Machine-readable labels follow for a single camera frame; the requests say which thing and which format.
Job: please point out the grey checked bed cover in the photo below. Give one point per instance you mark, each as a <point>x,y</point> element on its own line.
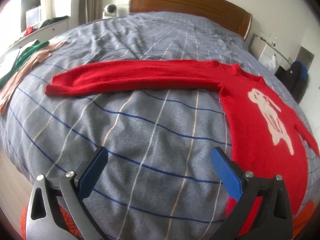
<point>140,135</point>

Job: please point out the white box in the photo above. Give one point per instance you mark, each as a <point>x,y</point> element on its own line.
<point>33,15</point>

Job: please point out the white nightstand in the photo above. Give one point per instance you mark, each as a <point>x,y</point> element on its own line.
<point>265,47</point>

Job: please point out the small red item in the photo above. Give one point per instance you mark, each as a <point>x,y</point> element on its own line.
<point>29,30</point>

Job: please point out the dark clothes pile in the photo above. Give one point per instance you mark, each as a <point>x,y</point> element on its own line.
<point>53,20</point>

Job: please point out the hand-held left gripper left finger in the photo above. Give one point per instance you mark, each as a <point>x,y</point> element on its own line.
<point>91,172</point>

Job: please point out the beige curtain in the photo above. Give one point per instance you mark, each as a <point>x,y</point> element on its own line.
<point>93,0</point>

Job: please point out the green garment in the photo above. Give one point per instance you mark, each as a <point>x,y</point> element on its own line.
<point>22,53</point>

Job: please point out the white plastic bag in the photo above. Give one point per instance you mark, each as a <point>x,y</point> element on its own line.
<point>271,62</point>

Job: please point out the person's orange clothing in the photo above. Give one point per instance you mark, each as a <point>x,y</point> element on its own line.
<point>67,220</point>

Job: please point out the red sweater with white figure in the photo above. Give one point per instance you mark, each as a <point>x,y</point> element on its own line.
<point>150,77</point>

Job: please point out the pink garment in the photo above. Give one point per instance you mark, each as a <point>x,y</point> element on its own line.
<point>30,65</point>

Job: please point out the white round camera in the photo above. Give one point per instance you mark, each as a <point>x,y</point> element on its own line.
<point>110,10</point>

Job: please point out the white dresser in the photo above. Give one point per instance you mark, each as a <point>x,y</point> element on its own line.
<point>55,28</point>

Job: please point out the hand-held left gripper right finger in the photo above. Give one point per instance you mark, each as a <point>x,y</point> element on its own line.
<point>226,175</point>

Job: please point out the wooden headboard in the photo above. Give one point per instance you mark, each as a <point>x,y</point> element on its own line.
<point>187,2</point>

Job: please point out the black and blue backpack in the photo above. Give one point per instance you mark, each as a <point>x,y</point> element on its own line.
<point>295,80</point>

